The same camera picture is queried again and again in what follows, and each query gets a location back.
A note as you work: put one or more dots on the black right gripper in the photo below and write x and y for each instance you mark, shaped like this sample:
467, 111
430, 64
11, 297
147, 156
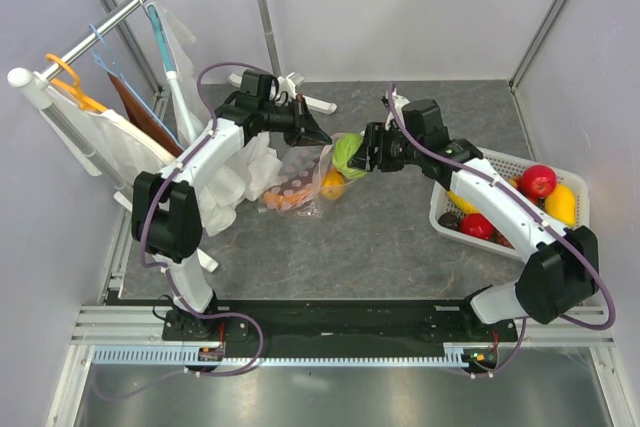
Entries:
376, 135

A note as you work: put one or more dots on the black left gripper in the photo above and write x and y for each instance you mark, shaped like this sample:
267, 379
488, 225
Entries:
306, 131

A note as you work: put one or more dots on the green cabbage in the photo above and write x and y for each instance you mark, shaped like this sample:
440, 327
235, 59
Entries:
344, 150

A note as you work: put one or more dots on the clear pink-dotted zip bag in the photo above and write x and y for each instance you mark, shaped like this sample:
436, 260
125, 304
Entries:
306, 167

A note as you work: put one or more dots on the orange citrus fruit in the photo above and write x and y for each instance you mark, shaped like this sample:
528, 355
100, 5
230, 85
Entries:
333, 186

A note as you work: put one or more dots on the orange carrot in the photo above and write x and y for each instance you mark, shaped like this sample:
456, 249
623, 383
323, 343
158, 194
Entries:
286, 199

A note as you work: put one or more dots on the red apple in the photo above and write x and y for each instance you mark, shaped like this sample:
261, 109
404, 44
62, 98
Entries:
538, 181

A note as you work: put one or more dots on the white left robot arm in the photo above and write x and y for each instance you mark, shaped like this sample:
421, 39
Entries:
166, 217

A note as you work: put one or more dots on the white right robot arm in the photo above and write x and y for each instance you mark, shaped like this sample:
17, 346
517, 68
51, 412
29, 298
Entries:
560, 262

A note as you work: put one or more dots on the dark purple mangosteen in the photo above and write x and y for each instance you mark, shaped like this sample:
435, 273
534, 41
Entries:
450, 220

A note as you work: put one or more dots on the yellow corn cob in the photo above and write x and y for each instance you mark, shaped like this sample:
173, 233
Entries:
462, 202

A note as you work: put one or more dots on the teal hanger with white cloth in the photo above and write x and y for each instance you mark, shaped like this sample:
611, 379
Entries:
187, 125

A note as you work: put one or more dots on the red tomato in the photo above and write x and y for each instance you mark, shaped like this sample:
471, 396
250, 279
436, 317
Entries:
477, 226

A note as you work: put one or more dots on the brown garment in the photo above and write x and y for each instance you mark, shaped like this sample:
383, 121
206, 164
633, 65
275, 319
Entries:
141, 117

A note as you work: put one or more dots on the white garment on hanger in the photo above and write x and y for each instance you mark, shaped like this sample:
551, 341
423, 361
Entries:
126, 148

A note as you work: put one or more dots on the yellow mango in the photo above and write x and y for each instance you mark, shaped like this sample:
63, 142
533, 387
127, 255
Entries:
561, 205

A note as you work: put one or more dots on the white plastic basket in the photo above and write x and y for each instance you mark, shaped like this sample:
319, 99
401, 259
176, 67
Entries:
508, 217

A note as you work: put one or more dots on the orange hanger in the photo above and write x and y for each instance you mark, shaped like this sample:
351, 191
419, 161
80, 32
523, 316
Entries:
84, 101

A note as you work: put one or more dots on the metal clothes rack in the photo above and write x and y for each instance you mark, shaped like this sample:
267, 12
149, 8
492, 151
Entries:
32, 85

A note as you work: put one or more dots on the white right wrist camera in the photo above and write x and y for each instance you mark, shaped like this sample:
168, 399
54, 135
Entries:
394, 103

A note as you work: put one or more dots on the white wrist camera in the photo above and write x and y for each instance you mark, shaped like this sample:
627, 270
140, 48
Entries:
394, 103
290, 84

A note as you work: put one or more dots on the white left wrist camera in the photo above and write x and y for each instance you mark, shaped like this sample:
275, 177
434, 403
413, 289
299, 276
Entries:
290, 84

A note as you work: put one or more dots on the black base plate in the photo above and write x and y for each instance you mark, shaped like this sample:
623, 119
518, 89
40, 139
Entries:
336, 327

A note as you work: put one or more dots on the blue wire hanger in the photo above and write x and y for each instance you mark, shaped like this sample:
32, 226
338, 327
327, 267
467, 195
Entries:
111, 66

